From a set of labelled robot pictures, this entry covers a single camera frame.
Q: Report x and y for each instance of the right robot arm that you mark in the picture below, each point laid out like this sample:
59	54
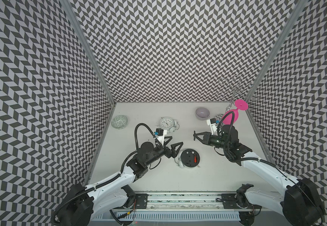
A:
296	199

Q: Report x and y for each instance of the green patterned glass dish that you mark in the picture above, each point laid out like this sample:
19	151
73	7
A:
119	122

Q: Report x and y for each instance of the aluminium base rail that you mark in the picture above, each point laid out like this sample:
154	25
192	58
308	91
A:
192	201

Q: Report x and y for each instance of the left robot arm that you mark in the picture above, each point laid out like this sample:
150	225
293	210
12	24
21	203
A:
83	203

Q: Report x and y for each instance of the white alarm clock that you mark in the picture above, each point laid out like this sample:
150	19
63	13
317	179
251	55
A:
169	124
185	159

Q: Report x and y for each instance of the lilac small bowl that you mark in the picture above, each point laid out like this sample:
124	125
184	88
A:
202	113

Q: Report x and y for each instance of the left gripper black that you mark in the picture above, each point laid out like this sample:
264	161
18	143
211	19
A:
174	152

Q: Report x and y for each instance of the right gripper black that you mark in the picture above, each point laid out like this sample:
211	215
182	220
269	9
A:
206	138

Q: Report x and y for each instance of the pink plastic wine glass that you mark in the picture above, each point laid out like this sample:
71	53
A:
240	105

